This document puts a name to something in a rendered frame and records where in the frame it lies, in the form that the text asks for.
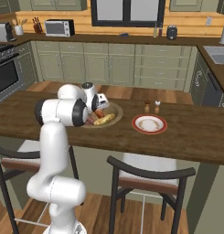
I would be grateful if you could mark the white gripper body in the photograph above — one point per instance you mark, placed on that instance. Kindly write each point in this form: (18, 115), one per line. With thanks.
(104, 104)

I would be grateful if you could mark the black-framed window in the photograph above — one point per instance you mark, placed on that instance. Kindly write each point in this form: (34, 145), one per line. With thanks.
(128, 10)

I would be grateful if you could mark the steel sink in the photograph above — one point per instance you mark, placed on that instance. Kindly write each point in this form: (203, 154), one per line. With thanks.
(218, 55)

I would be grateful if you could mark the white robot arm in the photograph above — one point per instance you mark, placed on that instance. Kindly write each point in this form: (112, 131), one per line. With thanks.
(57, 182)

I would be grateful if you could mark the brown pepper shaker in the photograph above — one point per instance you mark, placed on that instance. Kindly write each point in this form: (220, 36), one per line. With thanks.
(147, 107)

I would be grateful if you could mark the tan round bowl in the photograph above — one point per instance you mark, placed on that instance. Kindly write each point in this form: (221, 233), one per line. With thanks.
(116, 112)

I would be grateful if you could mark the small dark blue object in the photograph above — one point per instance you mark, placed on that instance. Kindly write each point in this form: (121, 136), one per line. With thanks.
(124, 34)

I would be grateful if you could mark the red-brown sausage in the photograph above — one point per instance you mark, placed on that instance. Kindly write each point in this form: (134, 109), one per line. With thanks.
(99, 113)

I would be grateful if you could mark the white wall socket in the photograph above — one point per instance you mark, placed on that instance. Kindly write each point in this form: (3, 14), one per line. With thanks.
(208, 20)

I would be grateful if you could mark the white pot with utensils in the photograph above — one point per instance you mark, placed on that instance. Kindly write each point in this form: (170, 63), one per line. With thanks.
(19, 29)

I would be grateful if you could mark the green wall cupboards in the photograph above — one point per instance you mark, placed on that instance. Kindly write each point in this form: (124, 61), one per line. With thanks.
(58, 4)
(186, 4)

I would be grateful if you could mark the white-topped salt shaker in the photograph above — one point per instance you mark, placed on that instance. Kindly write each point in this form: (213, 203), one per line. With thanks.
(157, 107)

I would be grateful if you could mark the green base cupboard run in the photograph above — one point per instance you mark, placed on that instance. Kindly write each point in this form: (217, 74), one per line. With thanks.
(116, 64)

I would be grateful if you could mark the pale green bottle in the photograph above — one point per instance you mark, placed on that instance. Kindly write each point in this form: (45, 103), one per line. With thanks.
(155, 31)

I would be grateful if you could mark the dark bottle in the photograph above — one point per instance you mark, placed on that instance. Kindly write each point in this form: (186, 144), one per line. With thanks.
(160, 32)

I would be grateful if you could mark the silver microwave oven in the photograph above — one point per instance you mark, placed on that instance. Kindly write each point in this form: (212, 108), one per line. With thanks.
(58, 28)

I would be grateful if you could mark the dark dishwasher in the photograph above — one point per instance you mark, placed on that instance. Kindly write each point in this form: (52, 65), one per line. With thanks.
(208, 85)

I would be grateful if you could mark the silver toaster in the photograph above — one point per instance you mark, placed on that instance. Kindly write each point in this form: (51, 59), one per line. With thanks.
(1, 32)

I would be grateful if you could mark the red-rimmed white plate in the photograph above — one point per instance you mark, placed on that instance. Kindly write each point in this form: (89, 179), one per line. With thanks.
(149, 124)

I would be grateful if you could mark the dark bar stool white seat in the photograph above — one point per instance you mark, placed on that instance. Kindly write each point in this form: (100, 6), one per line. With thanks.
(12, 155)
(147, 172)

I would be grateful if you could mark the steel oven with hob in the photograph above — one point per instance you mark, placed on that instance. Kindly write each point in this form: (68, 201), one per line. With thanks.
(5, 73)

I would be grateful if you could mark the brown knife block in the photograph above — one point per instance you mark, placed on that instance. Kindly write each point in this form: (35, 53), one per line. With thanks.
(37, 27)

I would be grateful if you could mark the dark blue kettle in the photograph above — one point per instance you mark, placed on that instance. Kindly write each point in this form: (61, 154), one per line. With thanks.
(172, 32)

